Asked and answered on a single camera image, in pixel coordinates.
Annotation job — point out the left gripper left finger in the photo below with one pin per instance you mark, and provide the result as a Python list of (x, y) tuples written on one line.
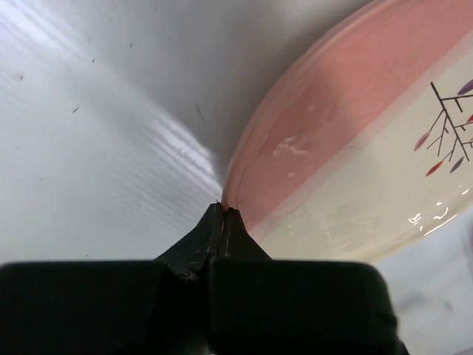
[(110, 307)]

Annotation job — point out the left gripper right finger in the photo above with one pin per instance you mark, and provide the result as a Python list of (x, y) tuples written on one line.
[(416, 301)]

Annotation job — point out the pink and cream plate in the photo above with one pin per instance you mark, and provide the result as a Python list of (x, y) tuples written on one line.
[(365, 144)]

